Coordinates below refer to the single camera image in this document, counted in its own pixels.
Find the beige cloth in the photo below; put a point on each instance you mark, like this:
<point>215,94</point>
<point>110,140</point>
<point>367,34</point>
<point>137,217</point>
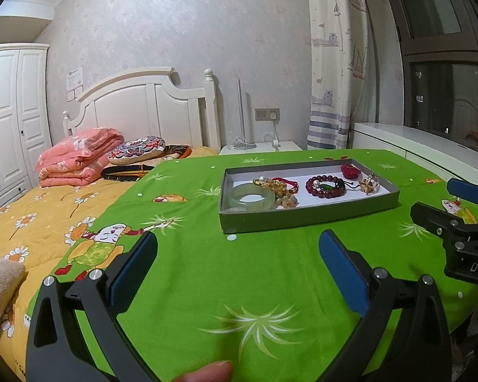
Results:
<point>0,290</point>

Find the green printed tablecloth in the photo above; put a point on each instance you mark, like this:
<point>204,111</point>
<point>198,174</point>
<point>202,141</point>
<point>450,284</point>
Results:
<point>223,270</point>

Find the folded pink quilt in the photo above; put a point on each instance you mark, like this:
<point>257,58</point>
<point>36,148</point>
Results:
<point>75,159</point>

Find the white wooden headboard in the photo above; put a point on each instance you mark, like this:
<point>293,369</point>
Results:
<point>143,107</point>

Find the white wardrobe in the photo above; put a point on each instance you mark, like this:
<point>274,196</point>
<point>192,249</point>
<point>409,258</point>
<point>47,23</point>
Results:
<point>12,127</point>

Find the paper notes on wall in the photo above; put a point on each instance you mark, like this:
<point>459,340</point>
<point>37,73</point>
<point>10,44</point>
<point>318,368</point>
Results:
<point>75,83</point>

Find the patterned embroidered pillow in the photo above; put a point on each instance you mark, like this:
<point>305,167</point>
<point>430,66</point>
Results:
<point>137,151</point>

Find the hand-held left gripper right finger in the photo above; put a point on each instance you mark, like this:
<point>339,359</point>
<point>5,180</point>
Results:
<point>344,276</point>

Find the person's left hand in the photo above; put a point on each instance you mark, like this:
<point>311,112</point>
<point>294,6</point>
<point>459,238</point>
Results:
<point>207,372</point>

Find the beige wall outlet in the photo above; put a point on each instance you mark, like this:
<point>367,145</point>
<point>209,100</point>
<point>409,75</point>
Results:
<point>267,114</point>

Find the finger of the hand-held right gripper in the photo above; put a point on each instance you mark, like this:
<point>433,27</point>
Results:
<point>466,191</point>
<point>434,217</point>

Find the dark patterned blanket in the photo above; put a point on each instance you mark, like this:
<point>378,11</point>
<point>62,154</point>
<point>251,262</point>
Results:
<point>123,172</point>

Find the ship print curtain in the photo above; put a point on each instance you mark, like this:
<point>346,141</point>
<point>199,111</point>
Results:
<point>334,67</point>

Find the slim white desk lamp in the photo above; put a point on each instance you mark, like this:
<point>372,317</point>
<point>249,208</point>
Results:
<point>241,111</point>

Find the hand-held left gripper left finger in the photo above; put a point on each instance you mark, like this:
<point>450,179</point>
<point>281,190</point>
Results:
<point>129,276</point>

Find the dark framed window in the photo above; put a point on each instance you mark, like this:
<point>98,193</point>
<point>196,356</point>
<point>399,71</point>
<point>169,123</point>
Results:
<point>450,67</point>

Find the white low cabinet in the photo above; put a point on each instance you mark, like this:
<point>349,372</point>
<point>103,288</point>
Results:
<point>422,139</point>

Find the grey cardboard tray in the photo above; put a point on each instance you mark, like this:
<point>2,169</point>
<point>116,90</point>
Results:
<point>310,213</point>

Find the white nightstand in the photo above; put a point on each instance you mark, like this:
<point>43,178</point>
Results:
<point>259,149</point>

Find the gold and clear ornament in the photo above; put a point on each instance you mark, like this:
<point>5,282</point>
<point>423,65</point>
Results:
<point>368,185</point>

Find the pale green jade bangle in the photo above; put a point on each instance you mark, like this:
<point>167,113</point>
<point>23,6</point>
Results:
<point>239,202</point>

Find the yellow daisy bedsheet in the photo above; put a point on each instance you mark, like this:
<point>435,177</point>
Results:
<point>44,215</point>

